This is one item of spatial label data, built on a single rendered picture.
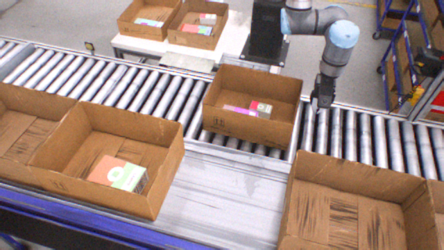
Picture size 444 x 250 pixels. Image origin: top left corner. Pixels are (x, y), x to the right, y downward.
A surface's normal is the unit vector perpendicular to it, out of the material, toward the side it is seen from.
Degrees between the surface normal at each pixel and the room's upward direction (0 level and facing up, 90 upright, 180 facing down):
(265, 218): 0
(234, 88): 89
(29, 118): 1
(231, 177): 0
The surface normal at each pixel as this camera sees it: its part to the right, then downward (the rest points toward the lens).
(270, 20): -0.27, 0.73
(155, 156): 0.03, -0.65
